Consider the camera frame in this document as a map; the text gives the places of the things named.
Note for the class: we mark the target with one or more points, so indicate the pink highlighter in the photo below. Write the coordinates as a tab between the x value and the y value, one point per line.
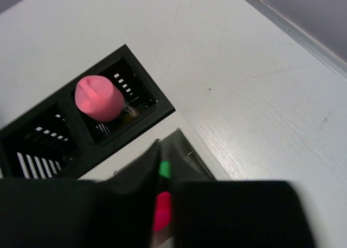
162	215

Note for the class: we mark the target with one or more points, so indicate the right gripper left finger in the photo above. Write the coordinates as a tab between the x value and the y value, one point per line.
117	212

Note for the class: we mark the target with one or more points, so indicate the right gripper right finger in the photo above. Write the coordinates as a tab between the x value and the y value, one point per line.
236	213

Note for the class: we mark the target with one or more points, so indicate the green highlighter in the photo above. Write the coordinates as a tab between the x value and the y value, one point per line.
165	169

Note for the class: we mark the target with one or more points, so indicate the pink glue stick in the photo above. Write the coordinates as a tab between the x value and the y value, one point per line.
97	97

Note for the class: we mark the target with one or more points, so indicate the white slotted organizer box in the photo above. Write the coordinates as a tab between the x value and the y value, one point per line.
177	139

